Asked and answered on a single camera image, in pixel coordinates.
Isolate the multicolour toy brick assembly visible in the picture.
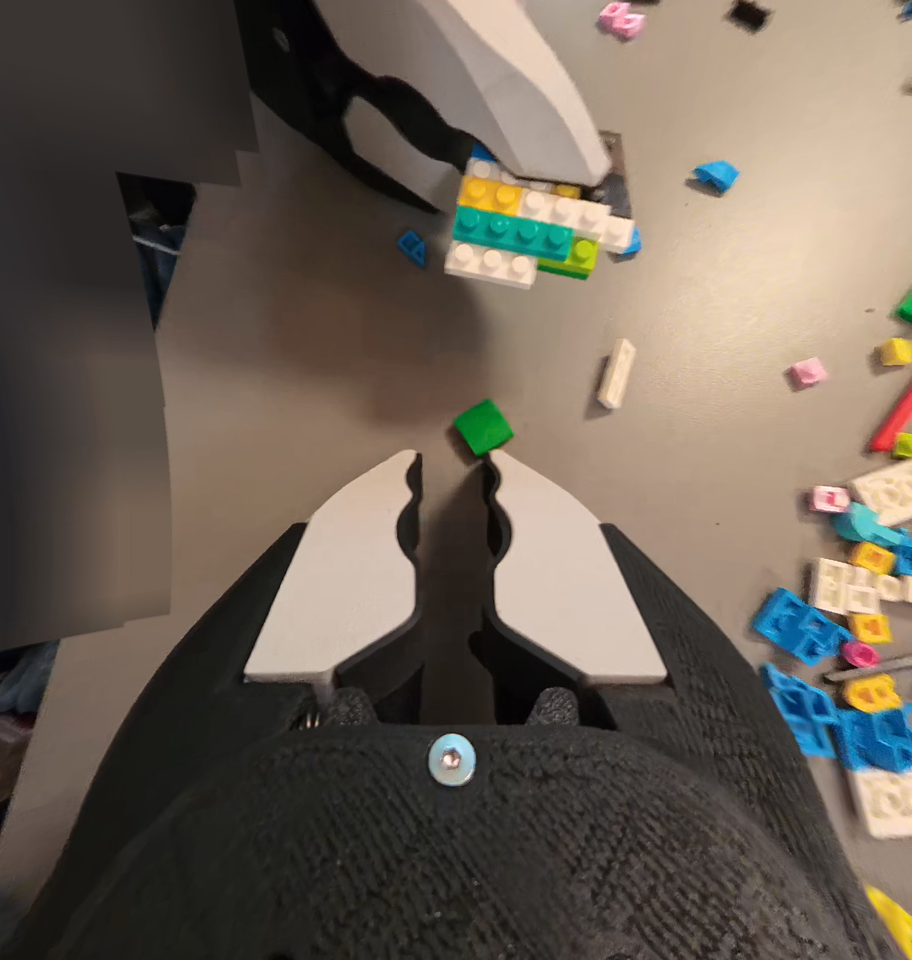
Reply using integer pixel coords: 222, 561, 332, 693
444, 131, 642, 290

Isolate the white long toy brick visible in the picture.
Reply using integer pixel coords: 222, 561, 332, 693
597, 337, 637, 411

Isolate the pile of colourful toy bricks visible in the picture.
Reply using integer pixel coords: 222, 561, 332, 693
750, 457, 912, 841

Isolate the blue sloped toy brick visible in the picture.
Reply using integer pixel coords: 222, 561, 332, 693
688, 159, 740, 198

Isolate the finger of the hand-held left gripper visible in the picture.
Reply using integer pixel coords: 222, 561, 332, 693
317, 0, 616, 187
342, 77, 477, 214

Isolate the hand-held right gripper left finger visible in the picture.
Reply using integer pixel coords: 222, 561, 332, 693
243, 448, 426, 708

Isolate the red long toy brick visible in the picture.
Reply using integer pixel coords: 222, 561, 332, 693
868, 352, 912, 453

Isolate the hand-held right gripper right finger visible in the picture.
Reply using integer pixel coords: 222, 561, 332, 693
480, 447, 668, 686

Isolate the dark blue cloth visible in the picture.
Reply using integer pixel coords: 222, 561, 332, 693
118, 174, 198, 331

